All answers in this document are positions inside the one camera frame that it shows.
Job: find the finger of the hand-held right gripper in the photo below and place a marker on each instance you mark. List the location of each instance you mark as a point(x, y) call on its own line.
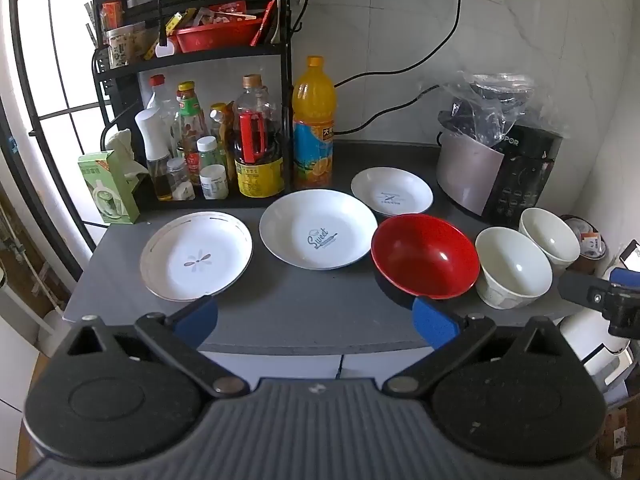
point(585, 292)
point(627, 276)

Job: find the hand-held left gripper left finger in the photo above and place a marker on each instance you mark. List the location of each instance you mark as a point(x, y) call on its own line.
point(197, 322)

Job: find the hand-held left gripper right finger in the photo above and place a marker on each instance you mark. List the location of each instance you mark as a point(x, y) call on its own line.
point(435, 322)

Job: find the white plate with flower print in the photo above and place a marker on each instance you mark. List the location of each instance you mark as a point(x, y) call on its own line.
point(195, 260)

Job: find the red bowl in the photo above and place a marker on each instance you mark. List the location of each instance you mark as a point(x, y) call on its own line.
point(425, 255)

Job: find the white bowl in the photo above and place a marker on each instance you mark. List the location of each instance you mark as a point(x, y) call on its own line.
point(547, 235)
point(510, 270)

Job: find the small white plate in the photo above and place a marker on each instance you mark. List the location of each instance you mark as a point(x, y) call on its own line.
point(392, 192)

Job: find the large white plate blue script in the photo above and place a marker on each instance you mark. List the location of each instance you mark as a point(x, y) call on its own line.
point(320, 230)

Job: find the brown bowl with packets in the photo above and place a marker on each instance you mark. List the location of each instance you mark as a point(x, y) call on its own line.
point(592, 255)

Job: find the small glass spice jar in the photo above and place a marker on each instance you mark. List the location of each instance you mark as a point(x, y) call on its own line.
point(179, 180)

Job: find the electric pressure cooker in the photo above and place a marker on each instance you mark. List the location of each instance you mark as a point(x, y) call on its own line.
point(470, 175)

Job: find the green cardboard box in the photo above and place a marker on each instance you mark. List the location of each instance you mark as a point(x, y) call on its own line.
point(107, 195)

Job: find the green label jar white cap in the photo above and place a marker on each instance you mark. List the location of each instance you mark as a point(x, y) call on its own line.
point(207, 152)

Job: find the oil dispenser bottle white cap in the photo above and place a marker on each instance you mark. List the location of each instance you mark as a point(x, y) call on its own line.
point(152, 135)

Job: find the sauce bottle yellow cap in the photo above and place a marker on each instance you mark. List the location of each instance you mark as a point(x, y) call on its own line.
point(192, 125)

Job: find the yellow squeeze bottle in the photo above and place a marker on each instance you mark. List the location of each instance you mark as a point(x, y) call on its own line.
point(220, 125)

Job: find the orange juice bottle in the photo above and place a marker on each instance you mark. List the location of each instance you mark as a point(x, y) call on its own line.
point(312, 150)

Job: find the clear plastic bag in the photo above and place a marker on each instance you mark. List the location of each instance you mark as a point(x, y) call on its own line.
point(495, 105)

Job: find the clear bottle red cap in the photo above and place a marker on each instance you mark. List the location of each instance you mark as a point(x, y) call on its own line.
point(157, 95)

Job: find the black metal rack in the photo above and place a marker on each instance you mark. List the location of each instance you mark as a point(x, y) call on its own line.
point(286, 85)

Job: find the white night light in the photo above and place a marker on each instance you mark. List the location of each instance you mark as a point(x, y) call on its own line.
point(167, 49)

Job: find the red plastic basket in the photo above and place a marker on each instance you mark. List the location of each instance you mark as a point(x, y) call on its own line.
point(215, 37)

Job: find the glass jar with snacks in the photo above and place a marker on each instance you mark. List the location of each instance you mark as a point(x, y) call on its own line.
point(120, 47)

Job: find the red packet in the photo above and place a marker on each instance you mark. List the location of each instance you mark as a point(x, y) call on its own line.
point(262, 22)

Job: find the pile of seasoning packets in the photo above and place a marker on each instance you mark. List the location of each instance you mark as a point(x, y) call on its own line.
point(220, 15)

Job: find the orange box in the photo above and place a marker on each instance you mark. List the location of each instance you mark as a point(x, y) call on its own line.
point(112, 15)

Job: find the black window frame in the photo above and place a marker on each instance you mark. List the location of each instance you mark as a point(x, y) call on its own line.
point(15, 10)

